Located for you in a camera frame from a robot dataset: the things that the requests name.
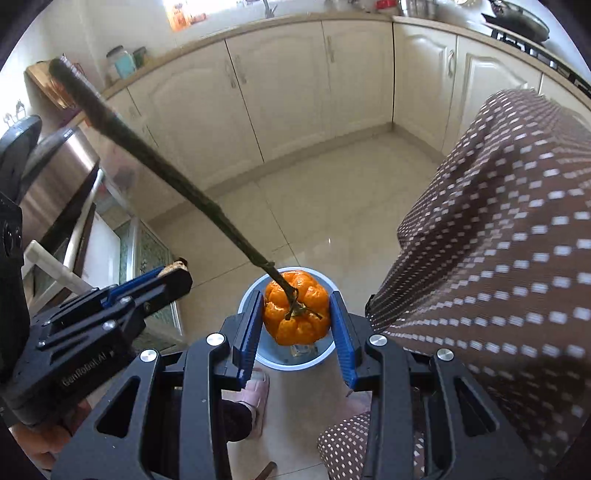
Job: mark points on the brown striped tablecloth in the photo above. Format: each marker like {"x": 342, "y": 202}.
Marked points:
{"x": 485, "y": 254}

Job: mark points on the row of cream cabinet doors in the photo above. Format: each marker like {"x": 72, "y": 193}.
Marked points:
{"x": 277, "y": 92}

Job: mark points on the green patterned mat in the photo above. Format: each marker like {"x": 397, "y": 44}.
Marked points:
{"x": 154, "y": 258}

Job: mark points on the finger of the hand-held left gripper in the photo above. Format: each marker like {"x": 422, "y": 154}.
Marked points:
{"x": 131, "y": 288}
{"x": 171, "y": 286}

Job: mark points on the wooden cutting board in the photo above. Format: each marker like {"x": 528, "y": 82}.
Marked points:
{"x": 46, "y": 85}

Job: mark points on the steel sink faucet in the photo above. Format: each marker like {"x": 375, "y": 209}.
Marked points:
{"x": 267, "y": 7}

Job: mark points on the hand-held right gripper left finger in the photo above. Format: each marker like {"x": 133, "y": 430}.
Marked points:
{"x": 247, "y": 337}

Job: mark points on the crumpled plastic wrappers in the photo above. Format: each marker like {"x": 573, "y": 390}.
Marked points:
{"x": 302, "y": 350}

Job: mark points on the green storage jar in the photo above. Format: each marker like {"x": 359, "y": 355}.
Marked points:
{"x": 140, "y": 57}

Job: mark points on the stainless steel appliance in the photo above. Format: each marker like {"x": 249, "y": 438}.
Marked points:
{"x": 60, "y": 184}

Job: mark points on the beige food scrap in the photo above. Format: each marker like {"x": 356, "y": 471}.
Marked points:
{"x": 173, "y": 267}

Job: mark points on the white metal frame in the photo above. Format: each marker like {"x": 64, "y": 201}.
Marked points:
{"x": 55, "y": 270}

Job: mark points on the steel containers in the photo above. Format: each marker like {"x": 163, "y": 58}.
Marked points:
{"x": 418, "y": 8}

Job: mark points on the blue plastic bin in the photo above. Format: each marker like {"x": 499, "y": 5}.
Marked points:
{"x": 272, "y": 361}

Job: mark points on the orange packet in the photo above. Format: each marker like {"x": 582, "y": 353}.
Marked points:
{"x": 184, "y": 14}

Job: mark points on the teal storage jar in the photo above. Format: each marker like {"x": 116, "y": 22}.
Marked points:
{"x": 123, "y": 63}

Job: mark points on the black gas stove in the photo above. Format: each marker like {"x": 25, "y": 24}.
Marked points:
{"x": 545, "y": 57}

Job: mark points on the orange pumpkin with long stem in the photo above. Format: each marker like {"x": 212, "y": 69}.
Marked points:
{"x": 295, "y": 323}

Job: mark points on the red pot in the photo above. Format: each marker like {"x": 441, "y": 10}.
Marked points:
{"x": 387, "y": 4}

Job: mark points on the pink slipper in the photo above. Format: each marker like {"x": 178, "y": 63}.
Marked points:
{"x": 256, "y": 392}

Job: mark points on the black wok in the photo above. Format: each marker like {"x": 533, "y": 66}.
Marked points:
{"x": 517, "y": 21}

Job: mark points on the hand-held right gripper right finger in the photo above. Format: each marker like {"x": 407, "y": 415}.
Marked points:
{"x": 344, "y": 341}

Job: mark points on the person's left hand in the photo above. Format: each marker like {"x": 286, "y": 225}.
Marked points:
{"x": 32, "y": 443}

